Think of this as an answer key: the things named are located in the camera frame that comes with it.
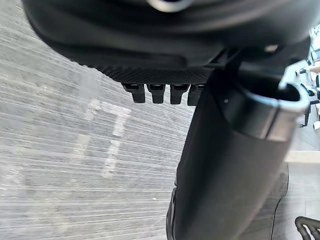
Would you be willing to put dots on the black and white office chair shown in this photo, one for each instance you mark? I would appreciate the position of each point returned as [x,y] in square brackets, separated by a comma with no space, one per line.
[312,105]

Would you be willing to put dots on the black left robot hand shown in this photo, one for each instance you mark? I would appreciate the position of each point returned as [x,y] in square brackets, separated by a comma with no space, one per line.
[155,35]

